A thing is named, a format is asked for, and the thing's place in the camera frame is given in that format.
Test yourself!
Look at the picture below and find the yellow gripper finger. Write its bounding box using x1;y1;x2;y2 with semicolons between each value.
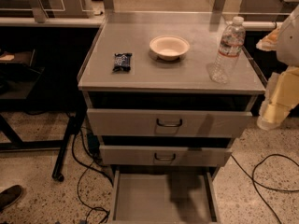
257;66;299;131
256;27;280;51

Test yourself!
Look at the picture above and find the clear plastic water bottle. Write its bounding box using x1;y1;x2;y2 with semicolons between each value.
210;16;246;84

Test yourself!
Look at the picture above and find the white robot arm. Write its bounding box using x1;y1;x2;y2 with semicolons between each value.
256;6;299;131

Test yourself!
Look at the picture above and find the grey drawer cabinet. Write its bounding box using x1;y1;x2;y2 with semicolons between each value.
77;10;269;224

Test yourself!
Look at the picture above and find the grey middle drawer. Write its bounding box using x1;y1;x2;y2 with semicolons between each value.
100;146;231;167

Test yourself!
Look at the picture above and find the grey drawer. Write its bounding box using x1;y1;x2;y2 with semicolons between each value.
100;146;231;167
87;108;251;138
108;169;221;224

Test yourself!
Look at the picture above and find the grey bottom drawer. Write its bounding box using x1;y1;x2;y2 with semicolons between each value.
108;169;221;224

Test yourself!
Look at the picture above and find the grey top drawer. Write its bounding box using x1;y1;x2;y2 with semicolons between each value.
87;108;251;138

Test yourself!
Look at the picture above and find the white horizontal pipe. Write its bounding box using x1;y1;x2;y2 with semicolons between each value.
242;21;282;31

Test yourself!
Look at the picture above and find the white paper bowl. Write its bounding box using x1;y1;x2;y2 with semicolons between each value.
149;35;190;62

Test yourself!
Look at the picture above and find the dark blue snack packet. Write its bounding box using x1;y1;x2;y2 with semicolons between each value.
113;53;132;72

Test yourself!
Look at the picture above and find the black shoe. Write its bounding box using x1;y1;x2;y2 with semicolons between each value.
0;185;23;211

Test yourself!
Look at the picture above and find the black floor cable right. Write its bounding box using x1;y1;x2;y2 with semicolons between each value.
230;153;299;224

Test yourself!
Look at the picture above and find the black floor cable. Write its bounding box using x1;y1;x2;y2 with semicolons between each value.
70;126;114;224
230;153;299;224

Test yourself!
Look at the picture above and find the black floor cable left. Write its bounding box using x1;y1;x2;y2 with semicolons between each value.
70;126;114;224

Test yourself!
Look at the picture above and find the black metal table frame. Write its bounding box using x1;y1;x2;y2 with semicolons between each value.
0;49;88;183

